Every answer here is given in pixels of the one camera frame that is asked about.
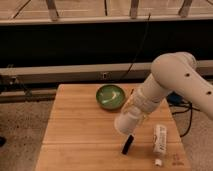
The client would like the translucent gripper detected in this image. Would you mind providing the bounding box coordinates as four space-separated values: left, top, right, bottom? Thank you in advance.
122 88 157 123

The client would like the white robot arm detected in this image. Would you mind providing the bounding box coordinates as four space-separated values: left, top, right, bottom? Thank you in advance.
121 52 213 127

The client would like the green ceramic bowl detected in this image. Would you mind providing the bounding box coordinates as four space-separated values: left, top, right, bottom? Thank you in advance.
96 84 126 110

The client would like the white toothpaste tube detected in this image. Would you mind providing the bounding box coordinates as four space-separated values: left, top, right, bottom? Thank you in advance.
153 124 167 167

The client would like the metal rail beam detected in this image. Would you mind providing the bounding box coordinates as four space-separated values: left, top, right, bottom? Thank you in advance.
0 59 213 85

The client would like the black floor cable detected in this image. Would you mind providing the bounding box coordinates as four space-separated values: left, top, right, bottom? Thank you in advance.
166 93 203 138

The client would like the black hanging cable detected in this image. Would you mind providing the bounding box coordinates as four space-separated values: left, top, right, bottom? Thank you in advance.
116 12 152 83

